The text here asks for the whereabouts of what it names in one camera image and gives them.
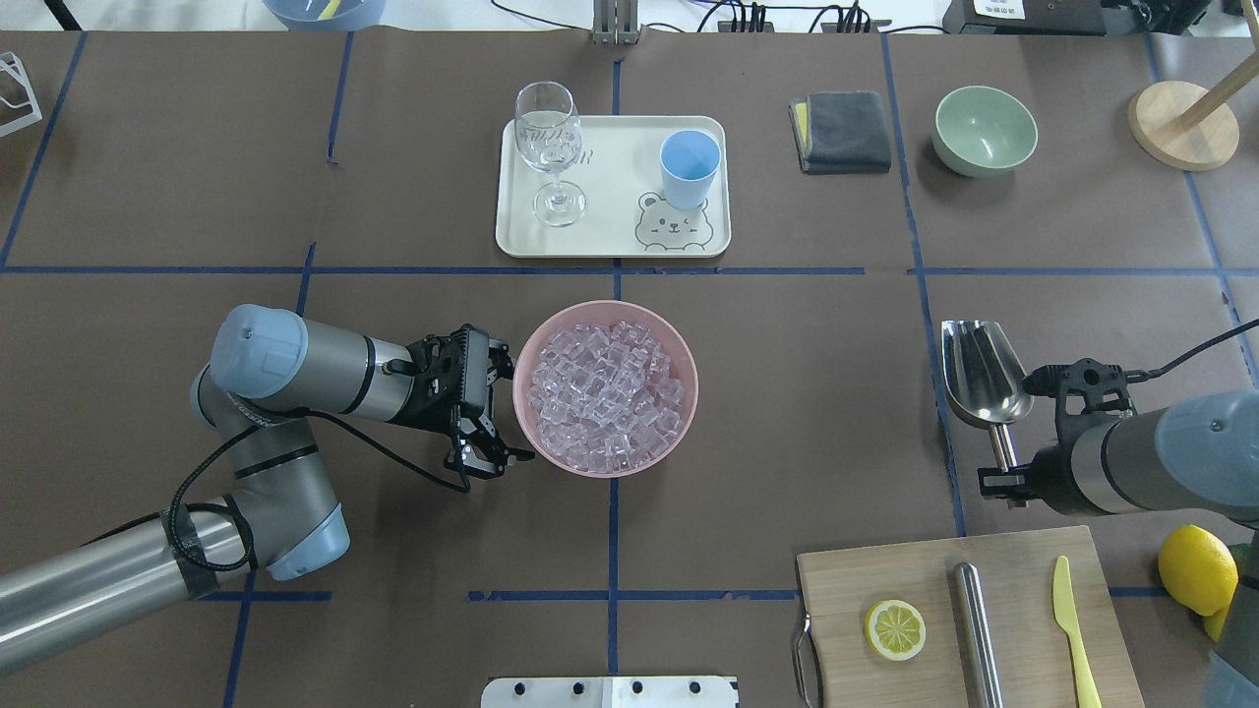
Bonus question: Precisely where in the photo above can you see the wooden cutting board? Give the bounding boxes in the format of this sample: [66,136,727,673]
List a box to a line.
[793,525,1147,708]

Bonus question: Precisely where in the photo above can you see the aluminium frame post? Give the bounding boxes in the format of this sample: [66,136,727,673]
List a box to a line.
[592,0,641,47]

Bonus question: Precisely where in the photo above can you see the yellow plastic fork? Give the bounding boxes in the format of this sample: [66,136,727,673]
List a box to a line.
[316,0,342,21]

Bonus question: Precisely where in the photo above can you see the dark grey folded cloth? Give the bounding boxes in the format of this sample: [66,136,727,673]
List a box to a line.
[789,89,891,175]

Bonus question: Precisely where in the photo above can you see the lemon half slice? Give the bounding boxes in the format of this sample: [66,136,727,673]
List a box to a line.
[864,598,927,661]

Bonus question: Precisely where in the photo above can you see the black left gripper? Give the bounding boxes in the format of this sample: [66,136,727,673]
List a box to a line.
[384,325,536,480]

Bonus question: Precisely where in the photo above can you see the cream bear tray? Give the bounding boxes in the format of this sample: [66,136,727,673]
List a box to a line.
[496,115,731,260]

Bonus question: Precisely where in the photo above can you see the white wire cup rack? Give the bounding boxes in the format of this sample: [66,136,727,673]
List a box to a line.
[1,52,43,139]

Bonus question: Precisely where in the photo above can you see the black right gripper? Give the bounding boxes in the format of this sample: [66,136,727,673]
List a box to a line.
[980,359,1132,509]

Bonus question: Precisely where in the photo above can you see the pink bowl of ice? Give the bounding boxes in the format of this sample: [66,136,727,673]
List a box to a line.
[512,300,697,477]

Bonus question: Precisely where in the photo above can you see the metal ice scoop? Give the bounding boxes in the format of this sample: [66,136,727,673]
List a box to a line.
[940,320,1034,474]

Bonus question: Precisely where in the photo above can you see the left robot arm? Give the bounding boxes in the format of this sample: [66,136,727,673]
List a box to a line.
[1,304,533,674]

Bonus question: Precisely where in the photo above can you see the wooden cup stand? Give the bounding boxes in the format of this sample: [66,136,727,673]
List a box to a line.
[1127,1,1258,173]

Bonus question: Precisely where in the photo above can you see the steel cylinder rod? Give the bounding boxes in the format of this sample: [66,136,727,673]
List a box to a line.
[952,561,1003,707]

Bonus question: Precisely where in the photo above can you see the green ceramic bowl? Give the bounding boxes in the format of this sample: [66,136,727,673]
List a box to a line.
[930,86,1040,179]

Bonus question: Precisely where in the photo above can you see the clear wine glass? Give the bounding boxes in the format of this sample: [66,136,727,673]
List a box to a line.
[512,81,585,228]

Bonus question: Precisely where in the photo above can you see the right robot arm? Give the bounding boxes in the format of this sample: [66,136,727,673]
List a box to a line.
[964,359,1258,528]

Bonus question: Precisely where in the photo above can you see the whole yellow lemon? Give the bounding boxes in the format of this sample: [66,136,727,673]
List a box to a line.
[1157,524,1239,616]

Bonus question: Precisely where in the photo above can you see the yellow plastic knife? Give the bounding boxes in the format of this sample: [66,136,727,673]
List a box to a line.
[1051,556,1103,708]

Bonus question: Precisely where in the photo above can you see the blue bowl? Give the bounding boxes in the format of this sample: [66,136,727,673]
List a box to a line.
[264,0,388,31]

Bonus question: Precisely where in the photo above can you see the light blue plastic cup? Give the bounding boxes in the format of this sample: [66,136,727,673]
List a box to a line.
[658,130,721,210]

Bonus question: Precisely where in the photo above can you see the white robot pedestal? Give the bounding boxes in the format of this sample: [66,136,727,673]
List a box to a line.
[480,674,742,707]

